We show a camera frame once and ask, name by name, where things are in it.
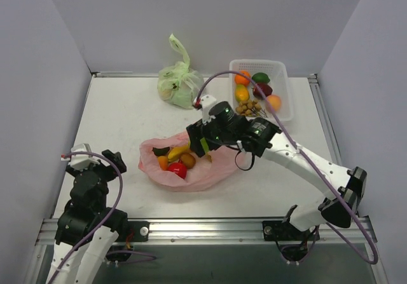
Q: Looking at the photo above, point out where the pink plastic bag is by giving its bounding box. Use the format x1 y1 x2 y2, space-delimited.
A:
139 132 237 192

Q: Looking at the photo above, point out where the bright red apple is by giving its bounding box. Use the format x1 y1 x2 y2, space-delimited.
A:
167 162 188 179

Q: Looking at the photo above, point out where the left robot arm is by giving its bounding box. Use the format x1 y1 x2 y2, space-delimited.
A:
46 144 149 283

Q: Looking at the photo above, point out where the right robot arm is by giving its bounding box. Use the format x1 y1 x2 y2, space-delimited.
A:
200 95 367 239

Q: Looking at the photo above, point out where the green plastic bag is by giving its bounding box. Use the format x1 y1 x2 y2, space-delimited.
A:
157 34 204 109

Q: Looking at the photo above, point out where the orange fruit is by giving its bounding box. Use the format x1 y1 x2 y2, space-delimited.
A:
235 71 251 86

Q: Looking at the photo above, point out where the peach fruit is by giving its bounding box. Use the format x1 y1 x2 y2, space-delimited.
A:
265 95 282 113

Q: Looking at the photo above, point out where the brown kiwi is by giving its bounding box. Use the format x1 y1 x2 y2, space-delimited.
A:
179 152 196 169

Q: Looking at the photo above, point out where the brown longan bunch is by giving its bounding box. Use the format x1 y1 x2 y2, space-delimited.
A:
235 99 267 118

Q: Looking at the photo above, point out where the yellow banana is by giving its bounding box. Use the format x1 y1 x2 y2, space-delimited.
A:
167 144 198 163

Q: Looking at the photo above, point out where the yellow green mango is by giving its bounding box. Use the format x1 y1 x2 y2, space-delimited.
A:
235 85 250 102

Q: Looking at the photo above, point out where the dark avocado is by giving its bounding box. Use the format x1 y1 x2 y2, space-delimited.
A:
152 147 170 157

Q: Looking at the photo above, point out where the small orange carrot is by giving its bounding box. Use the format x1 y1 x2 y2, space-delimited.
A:
157 156 169 171

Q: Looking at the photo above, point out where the dark red apple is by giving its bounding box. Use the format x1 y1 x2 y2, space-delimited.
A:
252 83 273 100

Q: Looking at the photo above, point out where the green lime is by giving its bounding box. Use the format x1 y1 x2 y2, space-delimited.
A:
252 72 270 84

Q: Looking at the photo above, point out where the white plastic basket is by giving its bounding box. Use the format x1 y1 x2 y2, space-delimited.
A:
229 59 294 125

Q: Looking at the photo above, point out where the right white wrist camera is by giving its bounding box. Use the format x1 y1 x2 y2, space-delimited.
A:
193 95 217 124

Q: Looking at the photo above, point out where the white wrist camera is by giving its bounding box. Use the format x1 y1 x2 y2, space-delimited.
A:
193 95 217 124
61 144 100 171

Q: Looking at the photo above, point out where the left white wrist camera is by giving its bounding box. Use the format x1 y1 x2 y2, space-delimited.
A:
61 144 100 171

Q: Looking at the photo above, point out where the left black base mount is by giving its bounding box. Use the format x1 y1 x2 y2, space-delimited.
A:
106 221 155 266

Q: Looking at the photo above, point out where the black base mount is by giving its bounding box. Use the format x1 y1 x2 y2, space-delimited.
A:
262 220 320 266
106 221 155 266

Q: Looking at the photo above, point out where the aluminium front rail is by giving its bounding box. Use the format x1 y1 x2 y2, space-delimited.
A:
35 218 377 247

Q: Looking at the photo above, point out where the aluminium rail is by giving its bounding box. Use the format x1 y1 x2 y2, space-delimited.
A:
35 218 377 247
307 72 355 199

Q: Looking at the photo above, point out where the aluminium right side rail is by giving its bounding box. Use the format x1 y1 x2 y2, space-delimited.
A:
307 72 355 199

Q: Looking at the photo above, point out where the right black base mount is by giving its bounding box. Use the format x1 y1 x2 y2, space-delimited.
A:
262 220 320 266

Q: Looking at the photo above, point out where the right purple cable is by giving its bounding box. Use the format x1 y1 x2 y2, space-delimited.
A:
193 70 378 264

